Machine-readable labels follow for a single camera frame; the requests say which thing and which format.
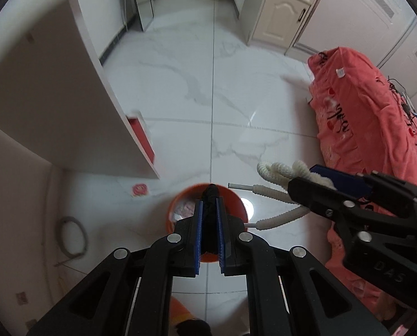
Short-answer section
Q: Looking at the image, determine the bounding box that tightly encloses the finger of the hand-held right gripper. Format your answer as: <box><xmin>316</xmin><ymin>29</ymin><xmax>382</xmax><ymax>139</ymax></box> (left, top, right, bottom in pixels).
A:
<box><xmin>287</xmin><ymin>177</ymin><xmax>380</xmax><ymax>233</ymax></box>
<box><xmin>310</xmin><ymin>164</ymin><xmax>417</xmax><ymax>218</ymax></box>

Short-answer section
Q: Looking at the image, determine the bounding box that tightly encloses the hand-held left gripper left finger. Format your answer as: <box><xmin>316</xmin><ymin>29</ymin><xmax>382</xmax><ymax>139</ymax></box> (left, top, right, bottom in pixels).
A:
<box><xmin>26</xmin><ymin>198</ymin><xmax>204</xmax><ymax>336</ymax></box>

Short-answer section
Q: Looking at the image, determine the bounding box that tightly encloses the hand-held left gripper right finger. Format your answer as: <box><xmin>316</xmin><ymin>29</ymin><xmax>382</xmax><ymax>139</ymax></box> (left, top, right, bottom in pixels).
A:
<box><xmin>216</xmin><ymin>196</ymin><xmax>392</xmax><ymax>336</ymax></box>

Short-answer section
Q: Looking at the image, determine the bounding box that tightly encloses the small black object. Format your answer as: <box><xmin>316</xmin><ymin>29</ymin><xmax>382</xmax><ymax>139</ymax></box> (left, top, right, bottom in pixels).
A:
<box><xmin>201</xmin><ymin>183</ymin><xmax>219</xmax><ymax>254</ymax></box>

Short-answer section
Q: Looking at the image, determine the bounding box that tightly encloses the orange round bin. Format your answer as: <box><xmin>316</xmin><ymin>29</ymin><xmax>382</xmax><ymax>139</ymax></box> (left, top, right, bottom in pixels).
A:
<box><xmin>166</xmin><ymin>183</ymin><xmax>250</xmax><ymax>264</ymax></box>

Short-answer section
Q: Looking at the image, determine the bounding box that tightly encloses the white knotted rope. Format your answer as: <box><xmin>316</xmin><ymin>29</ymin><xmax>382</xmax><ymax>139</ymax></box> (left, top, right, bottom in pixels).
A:
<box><xmin>228</xmin><ymin>160</ymin><xmax>335</xmax><ymax>230</ymax></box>

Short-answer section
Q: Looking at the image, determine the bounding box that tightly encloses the pink red bedspread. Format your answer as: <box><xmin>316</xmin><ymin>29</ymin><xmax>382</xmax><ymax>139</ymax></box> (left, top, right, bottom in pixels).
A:
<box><xmin>306</xmin><ymin>46</ymin><xmax>417</xmax><ymax>323</ymax></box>

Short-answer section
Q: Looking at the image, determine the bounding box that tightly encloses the white wardrobe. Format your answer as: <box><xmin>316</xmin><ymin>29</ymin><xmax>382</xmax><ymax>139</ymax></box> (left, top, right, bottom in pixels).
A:
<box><xmin>292</xmin><ymin>0</ymin><xmax>417</xmax><ymax>74</ymax></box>

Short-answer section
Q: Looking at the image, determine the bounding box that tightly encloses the cream cabinet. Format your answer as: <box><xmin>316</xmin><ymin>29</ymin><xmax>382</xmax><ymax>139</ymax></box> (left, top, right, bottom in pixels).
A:
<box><xmin>238</xmin><ymin>0</ymin><xmax>335</xmax><ymax>50</ymax></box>

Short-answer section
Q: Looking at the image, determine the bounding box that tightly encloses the white desk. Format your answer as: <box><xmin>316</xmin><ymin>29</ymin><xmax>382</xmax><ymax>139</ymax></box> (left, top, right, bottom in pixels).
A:
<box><xmin>0</xmin><ymin>0</ymin><xmax>160</xmax><ymax>180</ymax></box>

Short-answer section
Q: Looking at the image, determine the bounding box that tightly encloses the black framed standing mirror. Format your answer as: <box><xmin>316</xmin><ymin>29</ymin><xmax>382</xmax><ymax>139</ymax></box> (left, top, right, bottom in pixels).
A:
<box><xmin>124</xmin><ymin>0</ymin><xmax>155</xmax><ymax>32</ymax></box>

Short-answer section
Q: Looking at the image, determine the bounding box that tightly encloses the black cable tangle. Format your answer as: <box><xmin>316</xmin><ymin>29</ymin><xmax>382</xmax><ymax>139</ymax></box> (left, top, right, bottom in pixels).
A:
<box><xmin>387</xmin><ymin>77</ymin><xmax>417</xmax><ymax>132</ymax></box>

